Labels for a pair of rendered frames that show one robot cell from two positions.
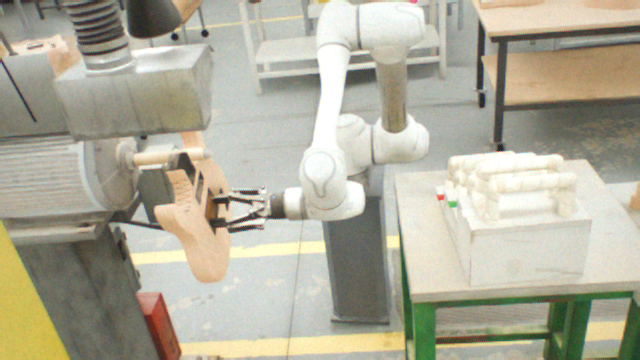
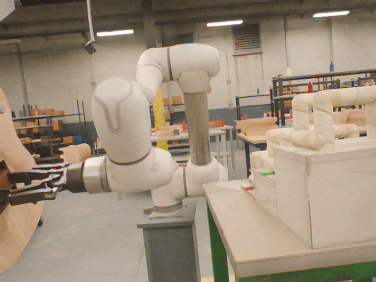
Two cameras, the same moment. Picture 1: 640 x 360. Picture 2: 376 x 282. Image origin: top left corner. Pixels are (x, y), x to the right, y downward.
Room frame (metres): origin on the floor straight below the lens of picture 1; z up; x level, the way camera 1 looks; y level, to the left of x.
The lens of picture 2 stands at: (0.56, -0.06, 1.19)
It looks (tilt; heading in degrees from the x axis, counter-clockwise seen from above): 5 degrees down; 351
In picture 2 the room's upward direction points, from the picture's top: 6 degrees counter-clockwise
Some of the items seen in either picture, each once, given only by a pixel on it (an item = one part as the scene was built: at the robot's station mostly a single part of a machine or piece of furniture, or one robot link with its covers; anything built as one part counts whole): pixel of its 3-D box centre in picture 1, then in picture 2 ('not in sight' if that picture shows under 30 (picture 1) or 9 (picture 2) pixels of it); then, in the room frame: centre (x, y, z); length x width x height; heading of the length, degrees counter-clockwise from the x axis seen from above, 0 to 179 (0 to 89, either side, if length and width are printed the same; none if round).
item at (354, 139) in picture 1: (349, 142); (167, 181); (1.97, -0.14, 0.87); 0.18 x 0.16 x 0.22; 79
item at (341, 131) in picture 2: (507, 177); (319, 133); (1.17, -0.47, 1.12); 0.20 x 0.03 x 0.03; 86
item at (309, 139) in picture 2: (481, 205); (307, 139); (1.06, -0.37, 1.12); 0.11 x 0.03 x 0.03; 177
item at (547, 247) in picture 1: (518, 235); (352, 184); (1.06, -0.47, 1.02); 0.27 x 0.15 x 0.17; 87
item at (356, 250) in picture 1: (356, 244); (175, 275); (1.97, -0.13, 0.35); 0.28 x 0.28 x 0.70; 76
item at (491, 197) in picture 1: (491, 204); (323, 125); (1.02, -0.38, 1.15); 0.03 x 0.03 x 0.09
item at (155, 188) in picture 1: (142, 196); not in sight; (1.54, 0.57, 0.99); 0.24 x 0.21 x 0.26; 84
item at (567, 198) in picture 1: (567, 197); not in sight; (1.01, -0.55, 1.15); 0.03 x 0.03 x 0.09
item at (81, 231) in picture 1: (49, 212); not in sight; (1.31, 0.75, 1.11); 0.36 x 0.24 x 0.04; 84
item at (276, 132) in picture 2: (498, 161); (301, 132); (1.25, -0.48, 1.12); 0.20 x 0.03 x 0.03; 86
